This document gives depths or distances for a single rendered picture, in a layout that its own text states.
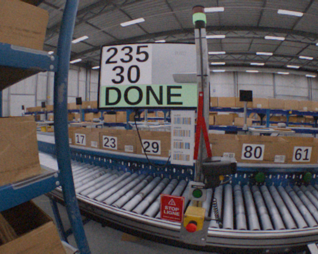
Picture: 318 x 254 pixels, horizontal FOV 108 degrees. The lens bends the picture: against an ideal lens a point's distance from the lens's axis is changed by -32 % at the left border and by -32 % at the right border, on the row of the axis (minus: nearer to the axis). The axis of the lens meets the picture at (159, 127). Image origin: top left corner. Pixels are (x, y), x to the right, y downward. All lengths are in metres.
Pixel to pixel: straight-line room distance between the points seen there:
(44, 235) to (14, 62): 0.30
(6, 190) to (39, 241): 0.13
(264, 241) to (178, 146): 0.57
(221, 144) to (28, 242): 1.15
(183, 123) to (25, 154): 0.49
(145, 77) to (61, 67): 0.46
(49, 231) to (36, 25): 0.38
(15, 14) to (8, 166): 0.25
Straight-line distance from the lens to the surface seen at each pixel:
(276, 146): 1.27
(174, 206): 0.70
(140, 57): 0.75
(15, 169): 0.32
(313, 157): 1.43
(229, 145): 1.21
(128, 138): 1.41
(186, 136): 0.60
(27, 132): 0.32
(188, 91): 0.70
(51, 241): 0.39
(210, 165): 0.55
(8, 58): 0.27
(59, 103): 0.30
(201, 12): 0.70
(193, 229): 0.62
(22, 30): 0.33
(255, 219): 0.88
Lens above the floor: 1.24
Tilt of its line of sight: 6 degrees down
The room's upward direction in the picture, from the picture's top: straight up
